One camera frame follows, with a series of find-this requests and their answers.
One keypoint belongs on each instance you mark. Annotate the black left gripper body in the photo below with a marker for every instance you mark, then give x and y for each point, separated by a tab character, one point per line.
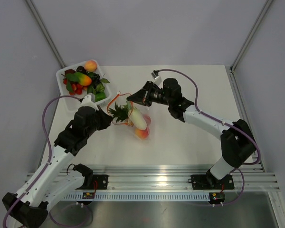
100	122

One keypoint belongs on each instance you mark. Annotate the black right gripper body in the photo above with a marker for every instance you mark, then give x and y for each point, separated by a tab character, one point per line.
151	94

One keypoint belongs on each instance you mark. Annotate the orange spiky pineapple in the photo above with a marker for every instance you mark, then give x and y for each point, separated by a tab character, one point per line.
120	114

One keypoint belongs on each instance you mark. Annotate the red bell pepper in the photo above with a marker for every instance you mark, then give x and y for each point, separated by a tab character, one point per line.
147	119

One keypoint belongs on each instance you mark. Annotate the clear zip bag orange zipper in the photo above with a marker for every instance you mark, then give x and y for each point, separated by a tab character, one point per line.
121	99

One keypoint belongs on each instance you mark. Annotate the peach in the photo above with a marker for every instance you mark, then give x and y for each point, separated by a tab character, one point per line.
90	66
142	134

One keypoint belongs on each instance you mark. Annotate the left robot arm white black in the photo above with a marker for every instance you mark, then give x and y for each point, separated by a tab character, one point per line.
31	204

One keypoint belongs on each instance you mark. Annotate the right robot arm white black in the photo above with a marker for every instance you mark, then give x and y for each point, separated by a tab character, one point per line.
237	142

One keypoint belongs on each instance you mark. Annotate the green lime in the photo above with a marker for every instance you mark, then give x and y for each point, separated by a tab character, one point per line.
100	96

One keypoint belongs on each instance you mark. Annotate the red strawberries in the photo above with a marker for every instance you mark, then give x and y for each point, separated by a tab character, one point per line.
73	88

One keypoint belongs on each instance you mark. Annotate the green orange mango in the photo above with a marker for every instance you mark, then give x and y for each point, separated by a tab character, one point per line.
82	79

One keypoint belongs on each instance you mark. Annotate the dark grape bunch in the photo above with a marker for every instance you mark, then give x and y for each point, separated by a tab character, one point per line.
95	78

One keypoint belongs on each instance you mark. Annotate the large green leaf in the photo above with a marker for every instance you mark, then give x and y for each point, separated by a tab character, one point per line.
71	77

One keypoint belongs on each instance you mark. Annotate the dark plum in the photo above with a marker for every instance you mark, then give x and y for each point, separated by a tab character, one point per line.
81	69

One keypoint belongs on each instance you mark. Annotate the peach at basket back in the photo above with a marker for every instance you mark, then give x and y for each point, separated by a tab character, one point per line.
90	66

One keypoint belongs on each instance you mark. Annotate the left controller board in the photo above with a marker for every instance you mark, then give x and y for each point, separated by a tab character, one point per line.
88	195

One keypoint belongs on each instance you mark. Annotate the controller board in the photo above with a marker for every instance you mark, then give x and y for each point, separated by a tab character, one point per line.
88	195
216	198

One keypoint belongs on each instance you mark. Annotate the right controller board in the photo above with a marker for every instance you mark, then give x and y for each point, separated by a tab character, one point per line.
216	198

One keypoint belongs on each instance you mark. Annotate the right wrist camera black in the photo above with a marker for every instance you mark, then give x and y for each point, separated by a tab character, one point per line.
156	77

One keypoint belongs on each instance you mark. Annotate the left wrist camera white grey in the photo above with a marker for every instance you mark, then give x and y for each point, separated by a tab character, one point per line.
88	102

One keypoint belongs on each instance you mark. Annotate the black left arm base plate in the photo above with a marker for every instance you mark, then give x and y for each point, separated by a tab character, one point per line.
98	182

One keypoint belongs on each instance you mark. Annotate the left corner aluminium post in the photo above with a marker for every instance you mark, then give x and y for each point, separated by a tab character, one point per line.
40	23

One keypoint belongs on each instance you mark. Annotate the corner aluminium post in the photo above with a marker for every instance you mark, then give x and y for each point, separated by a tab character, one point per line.
40	23
252	34

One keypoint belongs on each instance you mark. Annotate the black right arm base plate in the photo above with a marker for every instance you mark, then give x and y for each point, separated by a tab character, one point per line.
205	182

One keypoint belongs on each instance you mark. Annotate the white slotted cable duct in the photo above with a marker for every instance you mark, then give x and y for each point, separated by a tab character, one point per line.
141	196

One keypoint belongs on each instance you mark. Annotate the aluminium rail at table edge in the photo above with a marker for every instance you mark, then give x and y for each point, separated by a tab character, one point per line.
174	178

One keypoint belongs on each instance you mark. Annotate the right corner aluminium post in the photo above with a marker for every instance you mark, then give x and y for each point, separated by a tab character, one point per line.
252	34

